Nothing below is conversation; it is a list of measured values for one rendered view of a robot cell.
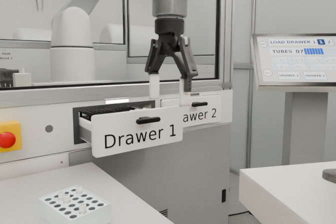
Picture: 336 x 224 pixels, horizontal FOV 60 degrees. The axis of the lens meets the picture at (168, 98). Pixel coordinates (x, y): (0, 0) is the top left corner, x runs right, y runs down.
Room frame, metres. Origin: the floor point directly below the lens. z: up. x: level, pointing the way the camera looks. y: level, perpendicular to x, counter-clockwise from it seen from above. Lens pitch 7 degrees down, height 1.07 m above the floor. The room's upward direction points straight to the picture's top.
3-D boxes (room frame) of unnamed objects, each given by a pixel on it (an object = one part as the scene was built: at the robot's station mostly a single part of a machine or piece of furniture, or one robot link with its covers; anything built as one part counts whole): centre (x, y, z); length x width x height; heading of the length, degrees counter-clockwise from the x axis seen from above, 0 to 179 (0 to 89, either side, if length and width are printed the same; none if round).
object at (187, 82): (0.69, -0.05, 1.02); 0.03 x 0.01 x 0.05; 36
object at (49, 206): (0.54, 0.18, 0.78); 0.12 x 0.08 x 0.04; 48
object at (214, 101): (1.11, -0.10, 0.87); 0.29 x 0.02 x 0.11; 126
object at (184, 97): (0.70, -0.04, 0.99); 0.03 x 0.01 x 0.07; 126
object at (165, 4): (0.75, 0.00, 1.20); 0.09 x 0.09 x 0.06
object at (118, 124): (0.81, 0.08, 0.87); 0.29 x 0.02 x 0.11; 126
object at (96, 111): (0.98, 0.19, 0.87); 0.22 x 0.18 x 0.06; 36
